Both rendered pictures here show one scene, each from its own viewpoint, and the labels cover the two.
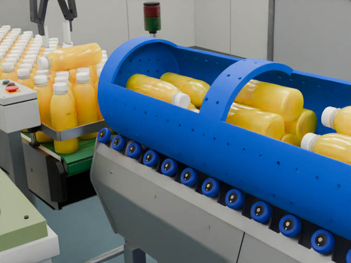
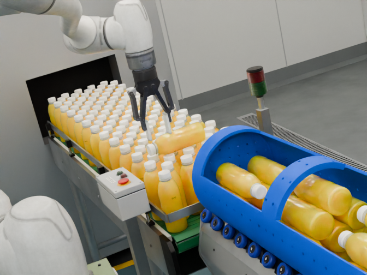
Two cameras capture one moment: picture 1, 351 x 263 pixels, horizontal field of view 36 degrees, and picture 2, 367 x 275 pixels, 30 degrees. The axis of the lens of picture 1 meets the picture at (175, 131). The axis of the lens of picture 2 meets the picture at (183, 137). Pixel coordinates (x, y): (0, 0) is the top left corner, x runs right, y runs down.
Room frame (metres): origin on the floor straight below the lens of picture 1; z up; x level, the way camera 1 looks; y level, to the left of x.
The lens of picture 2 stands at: (-0.42, -0.36, 1.87)
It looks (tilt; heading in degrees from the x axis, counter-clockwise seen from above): 18 degrees down; 17
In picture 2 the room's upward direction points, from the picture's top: 13 degrees counter-clockwise
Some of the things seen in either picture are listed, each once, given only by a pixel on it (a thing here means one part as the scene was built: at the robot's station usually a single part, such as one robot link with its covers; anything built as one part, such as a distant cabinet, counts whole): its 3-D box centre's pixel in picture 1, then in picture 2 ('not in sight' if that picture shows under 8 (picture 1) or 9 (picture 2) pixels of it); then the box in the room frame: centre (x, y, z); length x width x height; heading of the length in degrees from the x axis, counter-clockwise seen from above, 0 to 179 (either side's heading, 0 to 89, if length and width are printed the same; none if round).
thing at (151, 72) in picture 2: not in sight; (146, 81); (1.57, 0.33, 1.38); 0.08 x 0.07 x 0.09; 128
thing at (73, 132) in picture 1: (119, 120); (223, 196); (1.56, 0.17, 0.96); 0.40 x 0.01 x 0.03; 128
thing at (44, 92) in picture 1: (44, 110); (157, 191); (1.59, 0.40, 0.99); 0.07 x 0.07 x 0.19
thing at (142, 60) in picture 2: not in sight; (141, 59); (1.57, 0.33, 1.46); 0.09 x 0.09 x 0.06
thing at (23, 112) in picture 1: (7, 104); (122, 192); (1.49, 0.48, 1.05); 0.20 x 0.10 x 0.10; 38
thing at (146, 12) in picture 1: (151, 10); (255, 75); (2.02, 0.07, 1.23); 0.06 x 0.06 x 0.04
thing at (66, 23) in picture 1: (66, 32); (166, 123); (1.59, 0.31, 1.23); 0.03 x 0.01 x 0.07; 38
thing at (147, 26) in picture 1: (152, 23); (258, 87); (2.02, 0.07, 1.18); 0.06 x 0.06 x 0.05
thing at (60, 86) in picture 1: (60, 87); (164, 174); (1.50, 0.32, 1.09); 0.04 x 0.04 x 0.02
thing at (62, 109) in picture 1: (63, 120); (171, 202); (1.50, 0.32, 0.99); 0.07 x 0.07 x 0.19
